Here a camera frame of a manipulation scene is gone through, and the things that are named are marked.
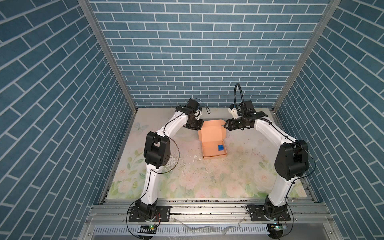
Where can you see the aluminium corner frame post right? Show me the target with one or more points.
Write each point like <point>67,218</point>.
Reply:
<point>318,30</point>

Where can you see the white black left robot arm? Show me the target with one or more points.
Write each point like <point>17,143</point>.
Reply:
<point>157,151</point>

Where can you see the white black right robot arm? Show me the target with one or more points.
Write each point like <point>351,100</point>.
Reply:
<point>292,158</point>

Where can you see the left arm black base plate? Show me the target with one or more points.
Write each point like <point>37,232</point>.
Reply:
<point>148,214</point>

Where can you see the aluminium corner frame post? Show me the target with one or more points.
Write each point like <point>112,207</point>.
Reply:
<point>318,30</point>
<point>92,20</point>

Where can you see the white ventilated cable duct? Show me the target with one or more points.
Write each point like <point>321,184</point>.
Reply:
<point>168,230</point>

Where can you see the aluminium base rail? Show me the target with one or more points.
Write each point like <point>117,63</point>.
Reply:
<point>309,220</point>

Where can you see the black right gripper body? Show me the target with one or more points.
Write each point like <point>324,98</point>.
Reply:
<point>238,123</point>

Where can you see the aluminium corner frame post left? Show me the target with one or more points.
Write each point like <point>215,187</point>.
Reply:
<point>92,20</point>

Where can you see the pink cardboard paper box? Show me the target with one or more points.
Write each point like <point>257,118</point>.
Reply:
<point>211,135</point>

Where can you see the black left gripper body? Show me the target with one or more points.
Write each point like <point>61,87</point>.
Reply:
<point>194,123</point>

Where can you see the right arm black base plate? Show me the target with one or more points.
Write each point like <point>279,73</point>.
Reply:
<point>259,213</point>

